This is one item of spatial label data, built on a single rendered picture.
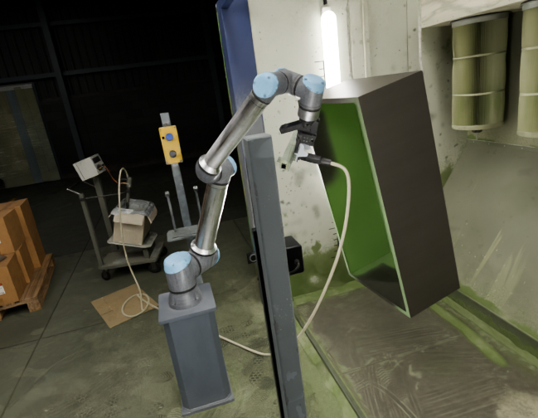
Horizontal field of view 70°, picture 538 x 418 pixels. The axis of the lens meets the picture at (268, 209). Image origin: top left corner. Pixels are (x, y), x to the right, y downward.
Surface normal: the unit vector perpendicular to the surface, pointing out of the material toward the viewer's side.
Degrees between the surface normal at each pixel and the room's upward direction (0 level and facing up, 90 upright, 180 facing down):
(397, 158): 89
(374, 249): 89
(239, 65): 90
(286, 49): 90
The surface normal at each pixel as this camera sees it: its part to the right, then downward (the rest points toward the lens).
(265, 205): 0.26, 0.26
